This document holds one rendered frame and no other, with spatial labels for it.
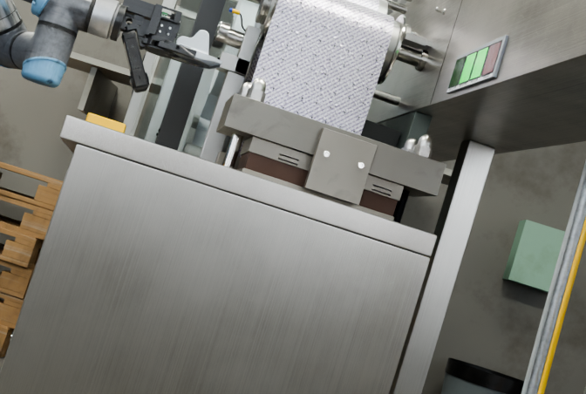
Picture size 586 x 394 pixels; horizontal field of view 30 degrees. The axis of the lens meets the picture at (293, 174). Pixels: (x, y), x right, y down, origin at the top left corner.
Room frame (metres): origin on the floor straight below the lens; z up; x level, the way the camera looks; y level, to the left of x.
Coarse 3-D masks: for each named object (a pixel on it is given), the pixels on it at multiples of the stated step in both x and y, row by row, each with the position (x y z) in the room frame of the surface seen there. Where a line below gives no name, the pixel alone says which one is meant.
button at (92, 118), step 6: (90, 114) 1.92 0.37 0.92; (96, 114) 1.92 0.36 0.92; (90, 120) 1.92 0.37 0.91; (96, 120) 1.92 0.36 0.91; (102, 120) 1.92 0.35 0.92; (108, 120) 1.92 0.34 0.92; (114, 120) 1.93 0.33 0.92; (108, 126) 1.92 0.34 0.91; (114, 126) 1.92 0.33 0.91; (120, 126) 1.93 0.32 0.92
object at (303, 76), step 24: (264, 48) 2.09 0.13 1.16; (288, 48) 2.09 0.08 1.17; (312, 48) 2.10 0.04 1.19; (336, 48) 2.10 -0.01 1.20; (264, 72) 2.09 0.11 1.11; (288, 72) 2.09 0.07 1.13; (312, 72) 2.10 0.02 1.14; (336, 72) 2.11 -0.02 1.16; (360, 72) 2.11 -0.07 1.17; (288, 96) 2.10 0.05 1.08; (312, 96) 2.10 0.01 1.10; (336, 96) 2.11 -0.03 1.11; (360, 96) 2.12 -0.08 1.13; (336, 120) 2.11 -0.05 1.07; (360, 120) 2.12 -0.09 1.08
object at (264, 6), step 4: (264, 0) 2.11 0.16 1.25; (268, 0) 2.11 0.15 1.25; (260, 4) 2.15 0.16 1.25; (264, 4) 2.11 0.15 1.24; (268, 4) 2.11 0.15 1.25; (260, 8) 2.12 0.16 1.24; (264, 8) 2.11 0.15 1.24; (268, 8) 2.11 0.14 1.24; (260, 12) 2.12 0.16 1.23; (264, 12) 2.12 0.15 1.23; (268, 12) 2.11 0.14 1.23; (256, 16) 2.14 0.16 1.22; (260, 16) 2.12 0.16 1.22; (264, 16) 2.12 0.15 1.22; (256, 20) 2.13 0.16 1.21; (260, 20) 2.13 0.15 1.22; (264, 20) 2.13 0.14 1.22
